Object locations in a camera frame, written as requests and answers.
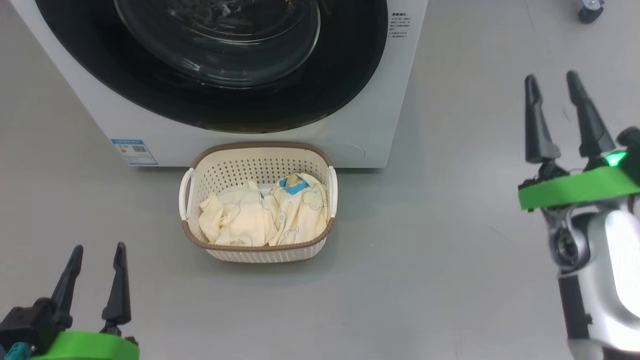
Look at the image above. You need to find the white front-load washing machine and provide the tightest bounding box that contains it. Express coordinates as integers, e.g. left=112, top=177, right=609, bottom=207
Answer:
left=10, top=0, right=430, bottom=170

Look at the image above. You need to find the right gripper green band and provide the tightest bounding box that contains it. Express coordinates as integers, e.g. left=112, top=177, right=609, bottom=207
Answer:
left=518, top=70, right=640, bottom=211

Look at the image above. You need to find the plain cream garment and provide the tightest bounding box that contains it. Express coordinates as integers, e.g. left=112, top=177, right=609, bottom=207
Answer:
left=198, top=181, right=278, bottom=247

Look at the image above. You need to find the blue energy label sticker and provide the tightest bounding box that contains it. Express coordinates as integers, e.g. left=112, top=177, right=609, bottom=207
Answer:
left=110, top=138, right=159, bottom=167

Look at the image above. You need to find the black caster wheel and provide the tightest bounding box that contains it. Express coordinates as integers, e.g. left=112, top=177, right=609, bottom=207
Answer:
left=578, top=0, right=606, bottom=24

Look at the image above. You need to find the cream perforated basket brown rim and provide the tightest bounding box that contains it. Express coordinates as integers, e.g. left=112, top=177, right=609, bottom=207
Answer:
left=179, top=141, right=339, bottom=264

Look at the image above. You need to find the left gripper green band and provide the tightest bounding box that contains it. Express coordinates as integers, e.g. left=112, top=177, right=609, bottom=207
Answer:
left=31, top=242, right=141, bottom=360

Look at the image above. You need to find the black round glass washer door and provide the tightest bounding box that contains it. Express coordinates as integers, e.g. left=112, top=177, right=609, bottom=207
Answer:
left=34, top=0, right=389, bottom=134

